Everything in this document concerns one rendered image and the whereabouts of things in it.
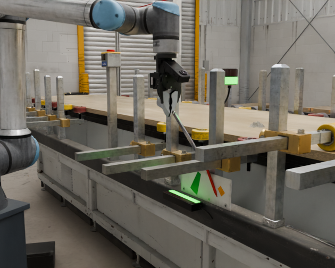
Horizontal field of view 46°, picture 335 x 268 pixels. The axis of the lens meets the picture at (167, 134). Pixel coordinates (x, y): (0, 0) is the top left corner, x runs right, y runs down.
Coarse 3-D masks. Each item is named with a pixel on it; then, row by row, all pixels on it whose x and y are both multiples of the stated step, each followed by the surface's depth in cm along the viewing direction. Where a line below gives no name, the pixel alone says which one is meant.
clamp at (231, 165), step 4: (240, 156) 122; (224, 160) 121; (228, 160) 120; (232, 160) 120; (236, 160) 121; (224, 164) 121; (228, 164) 120; (232, 164) 121; (236, 164) 121; (216, 168) 125; (220, 168) 123; (224, 168) 121; (228, 168) 120; (232, 168) 121; (236, 168) 122
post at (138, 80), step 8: (136, 80) 164; (136, 88) 164; (136, 96) 165; (144, 96) 166; (136, 104) 165; (144, 104) 167; (136, 112) 166; (144, 112) 167; (136, 120) 167; (144, 120) 168; (136, 128) 167; (144, 128) 168; (136, 136) 168; (144, 136) 169
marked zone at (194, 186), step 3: (198, 174) 133; (195, 177) 134; (198, 177) 133; (195, 180) 134; (198, 180) 133; (192, 183) 136; (195, 183) 135; (198, 183) 133; (192, 186) 136; (195, 186) 135; (198, 186) 133; (192, 189) 136; (195, 189) 135; (195, 192) 135
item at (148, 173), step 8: (192, 160) 119; (216, 160) 121; (240, 160) 127; (248, 160) 129; (256, 160) 131; (144, 168) 109; (152, 168) 109; (160, 168) 110; (168, 168) 111; (176, 168) 113; (184, 168) 114; (192, 168) 116; (200, 168) 118; (208, 168) 120; (144, 176) 108; (152, 176) 108; (160, 176) 110; (168, 176) 112
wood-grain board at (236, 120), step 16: (64, 96) 374; (80, 96) 374; (96, 96) 374; (96, 112) 242; (128, 112) 223; (160, 112) 223; (192, 112) 223; (208, 112) 223; (224, 112) 223; (240, 112) 223; (256, 112) 223; (192, 128) 162; (208, 128) 159; (224, 128) 159; (240, 128) 159; (256, 128) 159; (288, 128) 159; (304, 128) 159; (320, 160) 113
